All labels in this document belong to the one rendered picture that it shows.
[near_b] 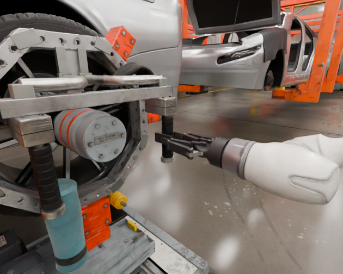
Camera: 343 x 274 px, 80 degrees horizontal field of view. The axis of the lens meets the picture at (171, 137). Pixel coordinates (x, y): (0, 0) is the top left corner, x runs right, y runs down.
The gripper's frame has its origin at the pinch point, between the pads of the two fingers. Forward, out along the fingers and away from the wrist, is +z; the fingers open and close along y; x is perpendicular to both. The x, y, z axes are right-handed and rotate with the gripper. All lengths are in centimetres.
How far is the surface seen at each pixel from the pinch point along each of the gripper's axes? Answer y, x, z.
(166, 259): 15, -75, 16
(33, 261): -36, -42, 29
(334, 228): 114, -83, -47
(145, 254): 7, -70, 23
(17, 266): -41, -42, 31
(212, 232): 55, -83, 12
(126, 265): -5, -67, 23
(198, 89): 350, -25, 233
